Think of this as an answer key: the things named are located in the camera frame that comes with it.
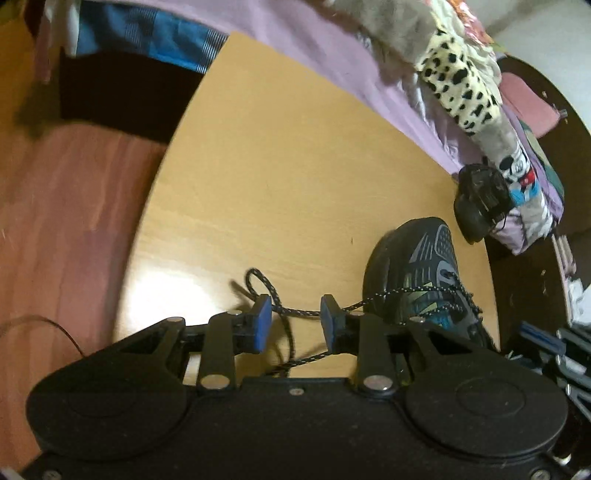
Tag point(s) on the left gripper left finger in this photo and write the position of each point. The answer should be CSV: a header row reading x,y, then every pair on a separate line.
x,y
227,335

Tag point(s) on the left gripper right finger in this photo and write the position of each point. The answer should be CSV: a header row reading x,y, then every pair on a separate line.
x,y
364,336

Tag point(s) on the black speckled shoelace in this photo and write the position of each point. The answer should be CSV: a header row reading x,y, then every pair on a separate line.
x,y
449,306

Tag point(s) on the black sneaker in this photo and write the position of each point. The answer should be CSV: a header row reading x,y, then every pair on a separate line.
x,y
482,201
413,274

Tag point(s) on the dark wooden nightstand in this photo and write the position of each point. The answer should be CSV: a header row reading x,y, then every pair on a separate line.
x,y
529,287

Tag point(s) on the dark wooden headboard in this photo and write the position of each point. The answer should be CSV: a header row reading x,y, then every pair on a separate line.
x,y
567,146

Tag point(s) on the pink pillow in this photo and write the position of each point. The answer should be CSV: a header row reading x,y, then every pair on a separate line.
x,y
530,108

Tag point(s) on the purple bed sheet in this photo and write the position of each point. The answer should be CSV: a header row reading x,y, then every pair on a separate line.
x,y
331,45

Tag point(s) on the cartoon patchwork blanket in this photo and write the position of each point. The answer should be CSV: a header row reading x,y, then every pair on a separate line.
x,y
458,66

